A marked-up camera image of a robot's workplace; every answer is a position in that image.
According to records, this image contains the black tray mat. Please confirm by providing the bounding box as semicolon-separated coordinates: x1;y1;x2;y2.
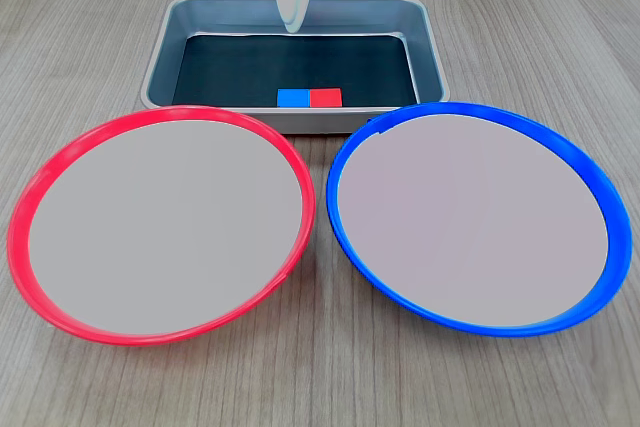
171;32;420;109

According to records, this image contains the steel tray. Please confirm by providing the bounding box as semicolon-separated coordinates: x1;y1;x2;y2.
140;0;451;135

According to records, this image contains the red-rimmed white plate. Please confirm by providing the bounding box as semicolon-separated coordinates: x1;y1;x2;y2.
6;105;317;347

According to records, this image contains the blue-rimmed white plate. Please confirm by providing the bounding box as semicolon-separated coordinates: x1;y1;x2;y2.
325;101;633;337

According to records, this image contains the red cube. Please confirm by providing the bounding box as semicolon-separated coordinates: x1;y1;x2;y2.
309;87;344;108

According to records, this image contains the blue cube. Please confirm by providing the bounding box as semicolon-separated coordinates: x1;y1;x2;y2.
276;88;311;109

